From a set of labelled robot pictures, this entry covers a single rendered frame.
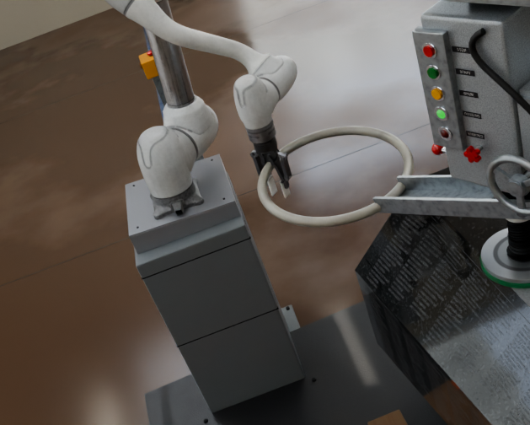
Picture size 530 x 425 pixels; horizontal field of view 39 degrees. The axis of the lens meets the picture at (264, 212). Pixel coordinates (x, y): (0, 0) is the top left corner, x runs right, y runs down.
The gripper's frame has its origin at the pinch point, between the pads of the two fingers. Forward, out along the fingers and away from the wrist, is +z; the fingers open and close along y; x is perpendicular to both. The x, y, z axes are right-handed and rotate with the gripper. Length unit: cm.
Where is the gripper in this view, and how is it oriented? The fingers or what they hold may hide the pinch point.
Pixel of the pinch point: (278, 186)
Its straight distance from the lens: 249.5
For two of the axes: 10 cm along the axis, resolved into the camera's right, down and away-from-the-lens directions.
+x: 5.0, -6.3, 5.9
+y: 8.3, 1.5, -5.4
